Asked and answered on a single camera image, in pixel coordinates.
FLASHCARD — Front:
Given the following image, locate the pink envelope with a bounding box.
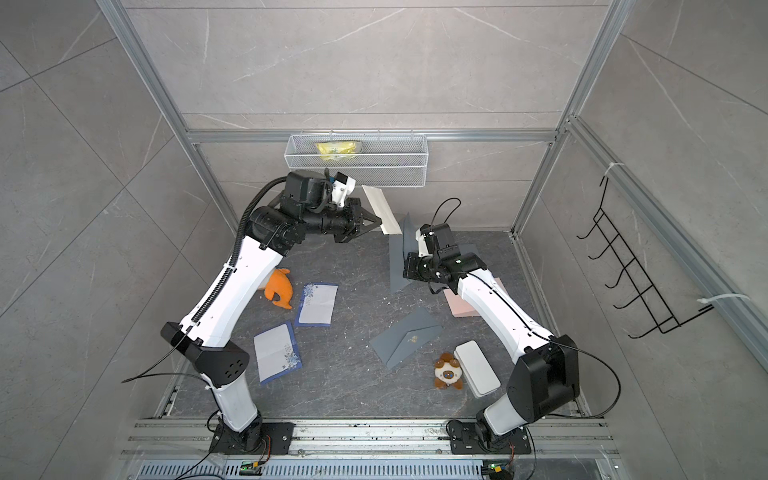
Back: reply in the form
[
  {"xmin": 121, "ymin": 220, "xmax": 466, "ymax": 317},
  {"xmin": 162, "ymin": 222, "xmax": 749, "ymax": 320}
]
[{"xmin": 446, "ymin": 274, "xmax": 510, "ymax": 320}]

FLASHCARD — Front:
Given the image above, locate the white blue letter paper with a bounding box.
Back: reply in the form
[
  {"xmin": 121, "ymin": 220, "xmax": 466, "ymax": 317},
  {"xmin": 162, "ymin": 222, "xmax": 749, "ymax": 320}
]
[{"xmin": 253, "ymin": 322, "xmax": 302, "ymax": 384}]

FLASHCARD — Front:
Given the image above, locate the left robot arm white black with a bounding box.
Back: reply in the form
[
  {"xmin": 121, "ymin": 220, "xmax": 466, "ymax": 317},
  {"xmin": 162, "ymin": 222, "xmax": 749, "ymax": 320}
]
[{"xmin": 161, "ymin": 170, "xmax": 382, "ymax": 434}]

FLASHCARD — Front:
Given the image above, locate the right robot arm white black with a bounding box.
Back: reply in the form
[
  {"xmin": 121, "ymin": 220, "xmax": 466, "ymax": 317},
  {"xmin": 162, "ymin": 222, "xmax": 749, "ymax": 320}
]
[{"xmin": 403, "ymin": 223, "xmax": 581, "ymax": 444}]

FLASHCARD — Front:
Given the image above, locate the yellow packet in basket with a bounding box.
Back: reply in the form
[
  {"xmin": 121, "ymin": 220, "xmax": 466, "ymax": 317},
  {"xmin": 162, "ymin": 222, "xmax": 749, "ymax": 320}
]
[{"xmin": 315, "ymin": 141, "xmax": 363, "ymax": 161}]

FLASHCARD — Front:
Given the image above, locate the orange shark plush toy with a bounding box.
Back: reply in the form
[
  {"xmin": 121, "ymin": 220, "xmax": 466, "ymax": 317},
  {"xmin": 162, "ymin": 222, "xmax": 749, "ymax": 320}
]
[{"xmin": 261, "ymin": 268, "xmax": 294, "ymax": 310}]

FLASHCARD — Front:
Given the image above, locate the brown white bear plush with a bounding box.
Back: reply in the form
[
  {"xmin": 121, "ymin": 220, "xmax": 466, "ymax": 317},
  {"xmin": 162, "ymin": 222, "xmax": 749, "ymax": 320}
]
[{"xmin": 434, "ymin": 352, "xmax": 463, "ymax": 390}]

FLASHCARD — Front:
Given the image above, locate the white rectangular box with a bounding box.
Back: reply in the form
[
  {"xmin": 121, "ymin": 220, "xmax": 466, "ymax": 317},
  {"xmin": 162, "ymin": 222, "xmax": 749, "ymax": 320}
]
[{"xmin": 454, "ymin": 340, "xmax": 501, "ymax": 398}]

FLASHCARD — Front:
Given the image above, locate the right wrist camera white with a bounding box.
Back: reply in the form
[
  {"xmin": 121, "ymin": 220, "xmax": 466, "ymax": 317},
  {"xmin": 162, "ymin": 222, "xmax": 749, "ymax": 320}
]
[{"xmin": 415, "ymin": 230, "xmax": 430, "ymax": 257}]

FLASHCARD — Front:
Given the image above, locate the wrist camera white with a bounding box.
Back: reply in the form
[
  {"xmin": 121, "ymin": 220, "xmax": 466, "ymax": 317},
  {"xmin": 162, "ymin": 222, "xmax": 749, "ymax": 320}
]
[
  {"xmin": 331, "ymin": 172, "xmax": 356, "ymax": 208},
  {"xmin": 415, "ymin": 230, "xmax": 430, "ymax": 257}
]

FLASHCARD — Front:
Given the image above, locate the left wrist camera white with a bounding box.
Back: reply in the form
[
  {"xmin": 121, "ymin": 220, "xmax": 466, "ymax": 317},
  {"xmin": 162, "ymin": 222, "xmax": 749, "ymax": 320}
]
[{"xmin": 331, "ymin": 172, "xmax": 356, "ymax": 208}]

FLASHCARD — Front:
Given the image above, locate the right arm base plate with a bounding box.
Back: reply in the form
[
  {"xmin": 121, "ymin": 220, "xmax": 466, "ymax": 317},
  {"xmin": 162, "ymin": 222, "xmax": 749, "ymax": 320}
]
[{"xmin": 445, "ymin": 419, "xmax": 532, "ymax": 455}]

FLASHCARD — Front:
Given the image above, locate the black wire hook rack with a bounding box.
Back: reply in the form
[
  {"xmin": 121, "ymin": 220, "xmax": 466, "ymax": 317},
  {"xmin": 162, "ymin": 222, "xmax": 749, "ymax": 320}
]
[{"xmin": 576, "ymin": 177, "xmax": 714, "ymax": 340}]

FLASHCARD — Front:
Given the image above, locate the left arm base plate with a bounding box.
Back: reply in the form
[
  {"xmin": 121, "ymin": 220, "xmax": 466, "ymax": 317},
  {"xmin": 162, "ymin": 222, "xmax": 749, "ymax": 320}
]
[{"xmin": 209, "ymin": 422, "xmax": 295, "ymax": 456}]

